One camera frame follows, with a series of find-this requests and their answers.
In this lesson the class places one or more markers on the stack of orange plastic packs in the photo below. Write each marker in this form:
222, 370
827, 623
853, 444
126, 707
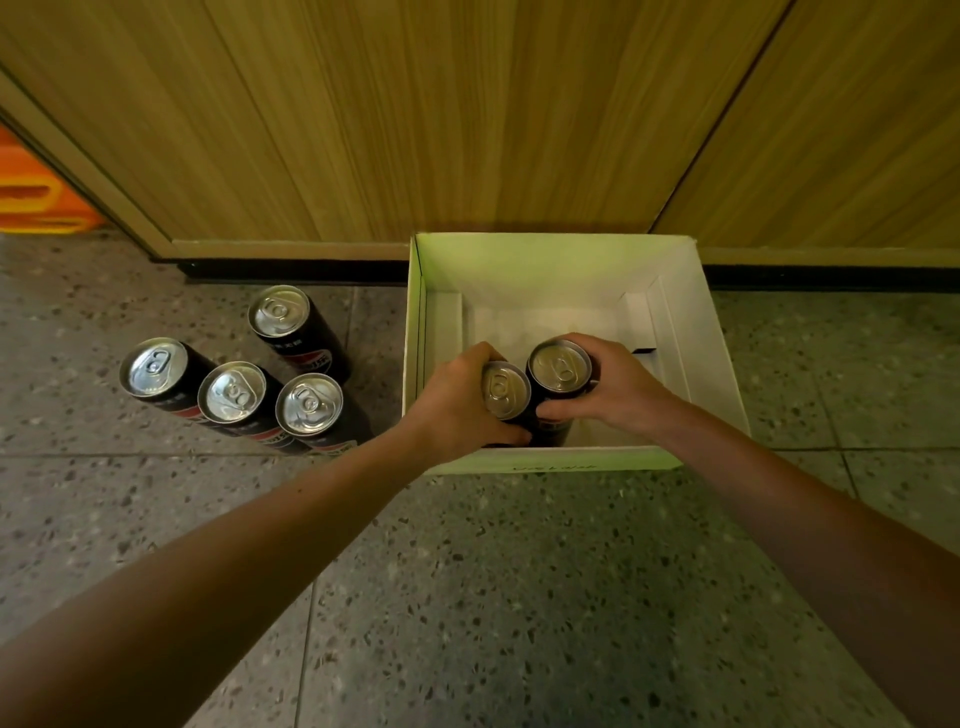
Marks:
37, 202

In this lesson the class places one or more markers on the wooden shelf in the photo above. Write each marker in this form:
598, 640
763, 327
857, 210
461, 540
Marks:
450, 112

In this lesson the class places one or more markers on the person's right forearm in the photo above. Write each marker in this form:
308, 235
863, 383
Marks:
825, 525

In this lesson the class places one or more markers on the white cardboard box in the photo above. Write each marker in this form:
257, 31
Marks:
525, 270

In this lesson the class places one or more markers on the person's left hand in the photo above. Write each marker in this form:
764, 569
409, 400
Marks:
450, 416

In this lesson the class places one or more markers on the person's left forearm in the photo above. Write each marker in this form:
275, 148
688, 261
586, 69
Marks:
187, 585

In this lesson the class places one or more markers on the person's right hand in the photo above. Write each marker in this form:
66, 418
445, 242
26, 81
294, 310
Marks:
626, 394

